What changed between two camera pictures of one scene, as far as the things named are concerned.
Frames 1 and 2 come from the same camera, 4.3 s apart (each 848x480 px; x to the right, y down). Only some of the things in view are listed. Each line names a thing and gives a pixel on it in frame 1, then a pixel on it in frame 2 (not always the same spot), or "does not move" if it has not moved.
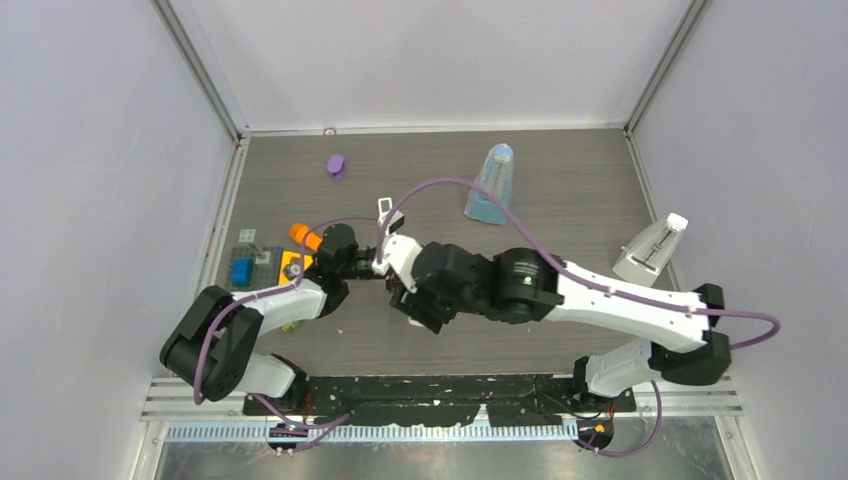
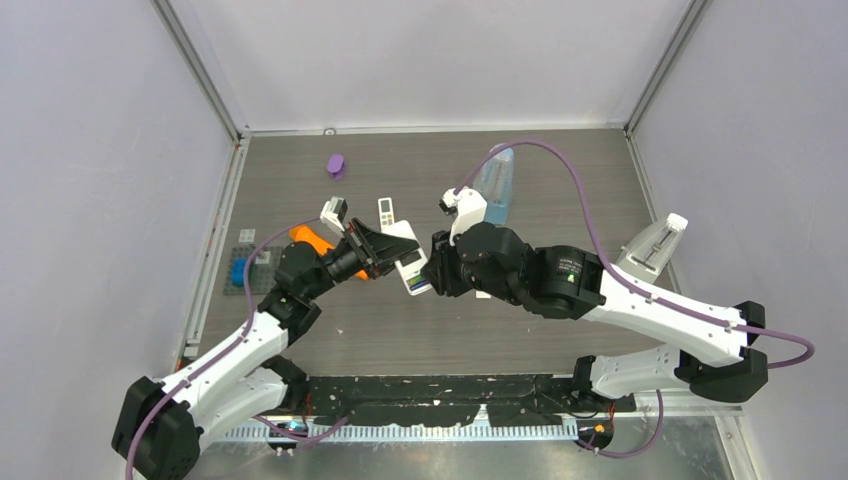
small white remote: x=415 y=323 -> x=413 y=264
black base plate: x=392 y=399 does not move
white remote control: x=384 y=206 does not move
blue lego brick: x=242 y=272 does not move
